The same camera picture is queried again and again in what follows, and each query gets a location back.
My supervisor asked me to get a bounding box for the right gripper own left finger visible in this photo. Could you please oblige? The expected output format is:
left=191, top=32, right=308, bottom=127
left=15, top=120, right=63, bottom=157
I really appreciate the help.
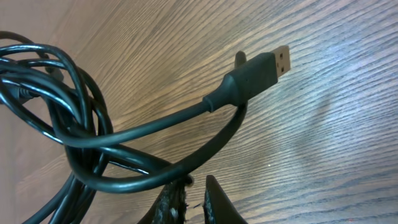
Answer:
left=138, top=179, right=190, bottom=224

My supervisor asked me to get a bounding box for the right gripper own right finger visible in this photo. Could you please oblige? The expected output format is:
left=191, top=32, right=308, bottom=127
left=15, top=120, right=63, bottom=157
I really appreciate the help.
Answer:
left=203, top=175, right=248, bottom=224

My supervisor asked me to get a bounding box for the black thin micro-USB cable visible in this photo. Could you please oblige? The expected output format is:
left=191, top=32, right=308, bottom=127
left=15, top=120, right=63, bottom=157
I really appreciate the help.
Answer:
left=0, top=30, right=249, bottom=224

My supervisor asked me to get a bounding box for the black USB-A cable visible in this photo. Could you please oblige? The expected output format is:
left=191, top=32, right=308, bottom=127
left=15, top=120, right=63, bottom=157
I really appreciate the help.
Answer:
left=0, top=30, right=292, bottom=224

